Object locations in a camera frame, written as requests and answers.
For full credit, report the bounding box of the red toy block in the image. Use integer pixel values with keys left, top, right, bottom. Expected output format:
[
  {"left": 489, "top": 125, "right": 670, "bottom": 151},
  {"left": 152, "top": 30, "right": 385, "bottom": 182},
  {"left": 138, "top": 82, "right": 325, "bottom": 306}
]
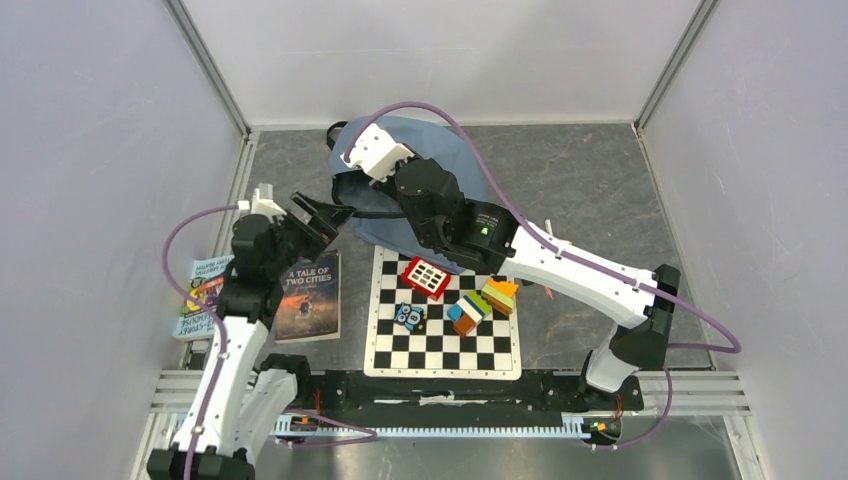
[{"left": 400, "top": 257, "right": 452, "bottom": 300}]

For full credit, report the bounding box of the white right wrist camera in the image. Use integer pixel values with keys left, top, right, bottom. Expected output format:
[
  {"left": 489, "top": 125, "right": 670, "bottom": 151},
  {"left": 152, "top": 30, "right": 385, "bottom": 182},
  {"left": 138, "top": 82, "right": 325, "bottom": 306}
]
[{"left": 341, "top": 124, "right": 414, "bottom": 182}]

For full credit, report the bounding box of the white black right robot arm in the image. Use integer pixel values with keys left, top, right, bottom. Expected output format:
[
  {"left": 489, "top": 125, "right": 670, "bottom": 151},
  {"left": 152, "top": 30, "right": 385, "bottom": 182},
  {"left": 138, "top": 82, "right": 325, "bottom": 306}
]
[{"left": 367, "top": 155, "right": 680, "bottom": 408}]

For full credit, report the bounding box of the blue grey backpack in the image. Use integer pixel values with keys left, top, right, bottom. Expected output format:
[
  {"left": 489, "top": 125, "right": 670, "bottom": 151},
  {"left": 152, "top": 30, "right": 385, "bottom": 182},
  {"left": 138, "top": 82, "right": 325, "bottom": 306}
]
[{"left": 325, "top": 115, "right": 495, "bottom": 274}]

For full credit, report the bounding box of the blue owl toy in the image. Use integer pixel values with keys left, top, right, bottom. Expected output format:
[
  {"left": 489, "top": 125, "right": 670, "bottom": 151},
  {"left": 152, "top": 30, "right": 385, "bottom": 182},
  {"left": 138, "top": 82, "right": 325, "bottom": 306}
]
[{"left": 393, "top": 303, "right": 427, "bottom": 332}]

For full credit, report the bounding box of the colourful treehouse book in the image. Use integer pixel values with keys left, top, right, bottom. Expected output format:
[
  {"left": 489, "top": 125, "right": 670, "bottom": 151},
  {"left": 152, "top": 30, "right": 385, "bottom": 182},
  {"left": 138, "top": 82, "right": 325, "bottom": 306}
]
[{"left": 172, "top": 255, "right": 234, "bottom": 342}]

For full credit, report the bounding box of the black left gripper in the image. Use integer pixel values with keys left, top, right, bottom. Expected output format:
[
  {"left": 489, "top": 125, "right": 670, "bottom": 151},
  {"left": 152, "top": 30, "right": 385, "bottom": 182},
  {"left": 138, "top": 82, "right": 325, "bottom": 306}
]
[{"left": 265, "top": 191, "right": 355, "bottom": 278}]

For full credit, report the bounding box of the black white chess mat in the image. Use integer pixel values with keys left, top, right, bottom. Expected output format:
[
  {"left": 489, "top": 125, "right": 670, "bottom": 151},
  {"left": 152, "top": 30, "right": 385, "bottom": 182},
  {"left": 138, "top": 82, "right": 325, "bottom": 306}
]
[{"left": 363, "top": 246, "right": 522, "bottom": 381}]

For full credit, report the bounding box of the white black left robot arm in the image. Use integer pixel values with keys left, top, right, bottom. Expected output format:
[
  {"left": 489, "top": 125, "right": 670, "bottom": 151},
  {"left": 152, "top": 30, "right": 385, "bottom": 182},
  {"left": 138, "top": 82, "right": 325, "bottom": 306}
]
[{"left": 146, "top": 189, "right": 355, "bottom": 479}]

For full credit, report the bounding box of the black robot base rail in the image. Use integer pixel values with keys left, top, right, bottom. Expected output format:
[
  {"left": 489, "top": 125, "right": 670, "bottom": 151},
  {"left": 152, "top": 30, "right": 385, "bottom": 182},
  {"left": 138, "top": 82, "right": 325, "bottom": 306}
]
[{"left": 271, "top": 356, "right": 645, "bottom": 445}]

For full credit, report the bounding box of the dark Tale of Two Cities book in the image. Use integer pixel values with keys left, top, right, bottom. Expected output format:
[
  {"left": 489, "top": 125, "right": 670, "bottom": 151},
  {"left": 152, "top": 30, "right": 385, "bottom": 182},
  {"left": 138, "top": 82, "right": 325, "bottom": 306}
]
[{"left": 273, "top": 250, "right": 341, "bottom": 344}]

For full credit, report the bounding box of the multicolour toy brick stack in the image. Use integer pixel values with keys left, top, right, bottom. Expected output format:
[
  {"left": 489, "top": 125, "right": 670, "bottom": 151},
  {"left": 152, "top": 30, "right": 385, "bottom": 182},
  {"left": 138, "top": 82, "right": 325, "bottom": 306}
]
[{"left": 447, "top": 278, "right": 518, "bottom": 337}]

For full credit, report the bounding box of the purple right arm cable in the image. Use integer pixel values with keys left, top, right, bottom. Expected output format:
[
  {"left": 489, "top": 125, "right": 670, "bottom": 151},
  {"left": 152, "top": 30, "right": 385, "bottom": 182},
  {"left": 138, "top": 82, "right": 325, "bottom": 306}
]
[{"left": 341, "top": 101, "right": 742, "bottom": 452}]

